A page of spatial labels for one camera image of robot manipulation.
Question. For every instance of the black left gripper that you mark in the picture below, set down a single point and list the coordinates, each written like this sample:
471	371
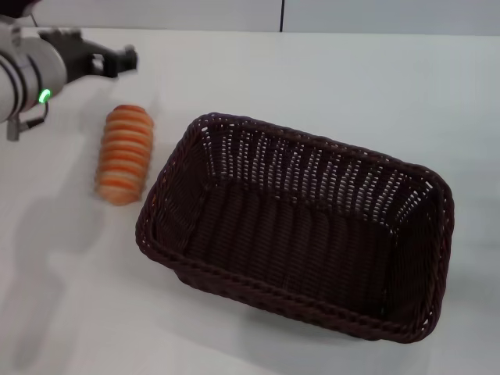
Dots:
74	54

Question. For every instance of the dark brown woven basket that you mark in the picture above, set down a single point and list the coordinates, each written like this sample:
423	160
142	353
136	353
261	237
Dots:
297	242

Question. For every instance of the orange striped bread roll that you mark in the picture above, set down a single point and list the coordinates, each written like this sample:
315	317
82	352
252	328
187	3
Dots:
125	156

